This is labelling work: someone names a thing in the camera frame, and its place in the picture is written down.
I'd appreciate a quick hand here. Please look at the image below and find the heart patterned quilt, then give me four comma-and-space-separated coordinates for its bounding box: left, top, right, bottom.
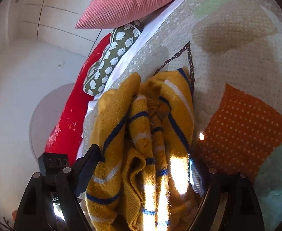
81, 0, 282, 231

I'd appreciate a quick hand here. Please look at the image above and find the round beige headboard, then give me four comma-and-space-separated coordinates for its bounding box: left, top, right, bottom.
29, 84, 74, 159

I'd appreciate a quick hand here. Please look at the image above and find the pink ribbed pillow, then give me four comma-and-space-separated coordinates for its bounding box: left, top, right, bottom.
75, 0, 173, 29

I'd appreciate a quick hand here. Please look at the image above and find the white wall socket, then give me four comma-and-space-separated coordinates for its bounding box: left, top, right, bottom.
57, 61, 65, 68

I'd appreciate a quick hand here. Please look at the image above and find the red long pillow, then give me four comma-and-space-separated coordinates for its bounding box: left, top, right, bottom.
44, 34, 111, 166

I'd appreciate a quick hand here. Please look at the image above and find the green patterned bolster pillow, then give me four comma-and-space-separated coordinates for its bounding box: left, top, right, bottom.
83, 20, 143, 96

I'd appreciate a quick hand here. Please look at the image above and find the yellow striped knit sweater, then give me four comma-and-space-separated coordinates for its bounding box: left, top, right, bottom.
86, 68, 198, 230

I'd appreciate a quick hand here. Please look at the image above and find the white glossy wardrobe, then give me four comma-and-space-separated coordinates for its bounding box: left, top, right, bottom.
6, 0, 111, 56

